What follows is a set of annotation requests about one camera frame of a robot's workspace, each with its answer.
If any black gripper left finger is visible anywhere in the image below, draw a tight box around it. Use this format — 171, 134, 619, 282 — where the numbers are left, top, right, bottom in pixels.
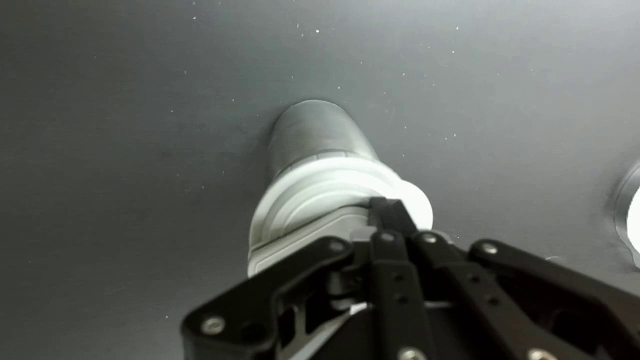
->
179, 196, 402, 360

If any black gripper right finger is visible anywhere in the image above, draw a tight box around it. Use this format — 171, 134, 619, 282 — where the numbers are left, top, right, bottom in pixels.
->
388, 198, 640, 360

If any silver rimmed white round container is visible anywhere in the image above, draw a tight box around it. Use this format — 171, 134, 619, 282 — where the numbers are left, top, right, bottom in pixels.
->
608, 160, 640, 270

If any stainless steel flask body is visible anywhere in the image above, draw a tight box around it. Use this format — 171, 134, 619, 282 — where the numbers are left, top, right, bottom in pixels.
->
264, 99, 383, 196

